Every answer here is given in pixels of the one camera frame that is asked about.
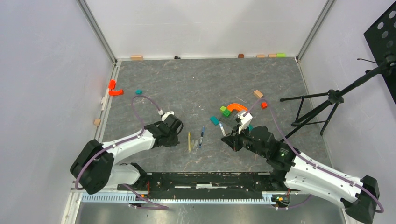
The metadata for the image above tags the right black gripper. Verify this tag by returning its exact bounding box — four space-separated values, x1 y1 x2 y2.
222 123 268 158

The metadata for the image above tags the blue white pen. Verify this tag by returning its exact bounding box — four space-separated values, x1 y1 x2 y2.
219 122 226 137

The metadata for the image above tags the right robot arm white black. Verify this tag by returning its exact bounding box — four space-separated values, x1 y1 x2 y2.
221 126 380 224

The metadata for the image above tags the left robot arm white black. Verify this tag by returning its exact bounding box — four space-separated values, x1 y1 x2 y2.
70 113 183 195

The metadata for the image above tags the yellow pen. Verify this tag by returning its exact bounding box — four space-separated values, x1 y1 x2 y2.
188 132 191 153

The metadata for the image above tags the dark blue pen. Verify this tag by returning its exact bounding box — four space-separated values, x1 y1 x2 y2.
198 126 205 148

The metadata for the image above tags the grey lego baseplate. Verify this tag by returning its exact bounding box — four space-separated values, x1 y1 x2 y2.
219 110 239 128

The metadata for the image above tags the teal block centre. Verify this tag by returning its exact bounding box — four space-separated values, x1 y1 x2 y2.
210 116 220 126

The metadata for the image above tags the green lego brick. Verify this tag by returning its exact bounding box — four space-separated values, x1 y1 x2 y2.
220 106 231 117

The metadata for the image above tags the orange curved block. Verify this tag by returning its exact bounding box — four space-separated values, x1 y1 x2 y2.
226 103 248 112

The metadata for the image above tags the small red cube right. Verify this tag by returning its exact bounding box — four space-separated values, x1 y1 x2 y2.
260 102 268 110

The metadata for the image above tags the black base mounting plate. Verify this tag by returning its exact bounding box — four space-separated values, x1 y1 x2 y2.
131 171 290 200

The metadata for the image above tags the tan wooden block right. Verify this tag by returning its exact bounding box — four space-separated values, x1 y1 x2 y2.
253 90 263 99

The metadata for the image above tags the red curved block left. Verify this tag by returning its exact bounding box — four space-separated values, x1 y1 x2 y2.
109 89 124 97

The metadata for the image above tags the red block upper left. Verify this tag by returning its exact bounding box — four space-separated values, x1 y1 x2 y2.
108 79 116 90

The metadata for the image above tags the tan block back left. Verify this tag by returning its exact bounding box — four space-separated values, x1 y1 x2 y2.
130 55 143 61

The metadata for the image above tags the black tripod stand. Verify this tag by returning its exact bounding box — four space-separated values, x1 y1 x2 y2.
280 54 396 142

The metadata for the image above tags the black perforated panel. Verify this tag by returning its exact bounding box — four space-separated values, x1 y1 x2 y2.
364 2 396 101

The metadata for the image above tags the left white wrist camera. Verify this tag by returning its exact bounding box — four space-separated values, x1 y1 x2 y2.
158 109 175 121

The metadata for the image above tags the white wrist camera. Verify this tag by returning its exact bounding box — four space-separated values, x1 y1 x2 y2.
158 109 175 121
235 111 253 134

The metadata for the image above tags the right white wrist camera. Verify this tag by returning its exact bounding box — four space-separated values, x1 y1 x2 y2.
235 111 253 134

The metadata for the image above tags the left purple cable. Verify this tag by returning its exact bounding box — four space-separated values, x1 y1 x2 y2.
74 95 164 191

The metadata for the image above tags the toothed aluminium rail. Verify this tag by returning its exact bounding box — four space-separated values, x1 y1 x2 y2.
81 192 285 205

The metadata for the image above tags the tan block left rail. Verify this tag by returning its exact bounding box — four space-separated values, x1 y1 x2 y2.
93 119 101 126

